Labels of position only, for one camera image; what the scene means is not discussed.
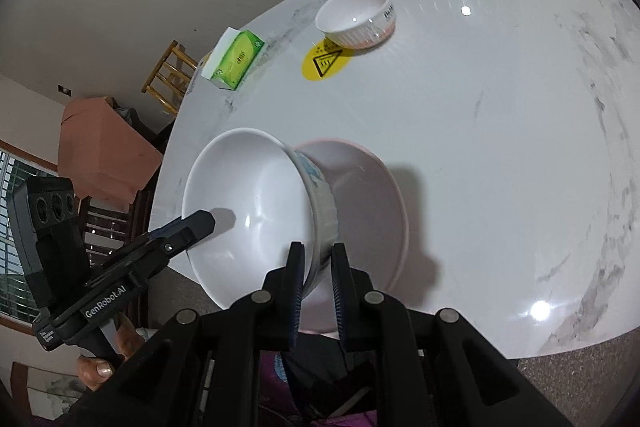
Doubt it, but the green tissue pack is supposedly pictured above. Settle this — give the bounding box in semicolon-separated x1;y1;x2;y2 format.
201;27;266;92

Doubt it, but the round yellow warning sticker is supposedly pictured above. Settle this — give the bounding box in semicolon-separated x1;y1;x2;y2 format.
302;41;352;81

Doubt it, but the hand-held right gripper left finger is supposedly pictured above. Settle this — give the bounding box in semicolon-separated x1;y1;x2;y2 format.
65;241;307;427

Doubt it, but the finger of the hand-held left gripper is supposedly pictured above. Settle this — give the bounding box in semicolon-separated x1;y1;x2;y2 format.
145;217;187;242
87;209;217;288

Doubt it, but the white bowl with pink base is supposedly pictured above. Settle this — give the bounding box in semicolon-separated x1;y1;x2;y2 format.
314;0;398;52

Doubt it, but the small wood-framed barred window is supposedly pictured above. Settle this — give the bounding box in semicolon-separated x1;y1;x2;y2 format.
0;139;61;335

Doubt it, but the dark carved wooden armchair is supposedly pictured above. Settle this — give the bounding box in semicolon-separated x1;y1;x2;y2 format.
80;187;156;323

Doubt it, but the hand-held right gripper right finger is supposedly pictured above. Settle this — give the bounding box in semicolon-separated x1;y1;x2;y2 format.
331;243;576;427

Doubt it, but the purple patterned clothing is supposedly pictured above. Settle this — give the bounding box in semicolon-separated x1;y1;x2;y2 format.
257;349;378;427

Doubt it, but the bamboo chair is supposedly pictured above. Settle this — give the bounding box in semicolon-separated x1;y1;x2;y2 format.
141;40;200;115

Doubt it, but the person's left hand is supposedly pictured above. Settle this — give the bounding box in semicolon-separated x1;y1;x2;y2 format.
77;314;146;392

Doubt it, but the dark grey cloth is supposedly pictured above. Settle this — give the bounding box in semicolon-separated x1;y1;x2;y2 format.
112;99;171;152

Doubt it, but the white bowl with blue print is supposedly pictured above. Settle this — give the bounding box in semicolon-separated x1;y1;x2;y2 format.
181;128;340;308

